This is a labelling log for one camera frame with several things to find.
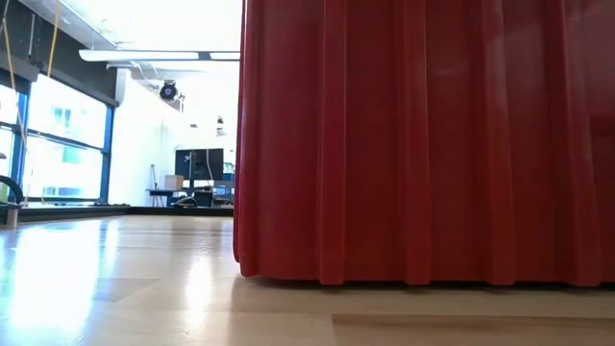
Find red plastic bin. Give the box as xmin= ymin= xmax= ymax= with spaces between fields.
xmin=233 ymin=0 xmax=615 ymax=288

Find blue background table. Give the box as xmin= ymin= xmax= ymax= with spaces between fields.
xmin=146 ymin=186 xmax=235 ymax=209

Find black aluminium table frame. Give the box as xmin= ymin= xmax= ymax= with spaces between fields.
xmin=0 ymin=204 xmax=235 ymax=225

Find yellow hanging cable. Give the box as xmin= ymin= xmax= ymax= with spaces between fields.
xmin=46 ymin=0 xmax=62 ymax=79
xmin=1 ymin=16 xmax=18 ymax=93

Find blue window frame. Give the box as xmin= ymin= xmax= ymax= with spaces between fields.
xmin=0 ymin=71 xmax=119 ymax=206

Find round black hanging device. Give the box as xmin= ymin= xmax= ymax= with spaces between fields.
xmin=159 ymin=80 xmax=179 ymax=102

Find dark box under table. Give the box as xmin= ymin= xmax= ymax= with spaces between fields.
xmin=193 ymin=189 xmax=215 ymax=209

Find white overhead light bar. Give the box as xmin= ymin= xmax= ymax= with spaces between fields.
xmin=79 ymin=47 xmax=241 ymax=63

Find black cable loop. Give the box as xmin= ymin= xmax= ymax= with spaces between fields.
xmin=0 ymin=174 xmax=25 ymax=207

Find dark background monitor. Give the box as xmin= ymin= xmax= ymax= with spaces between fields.
xmin=174 ymin=147 xmax=225 ymax=183

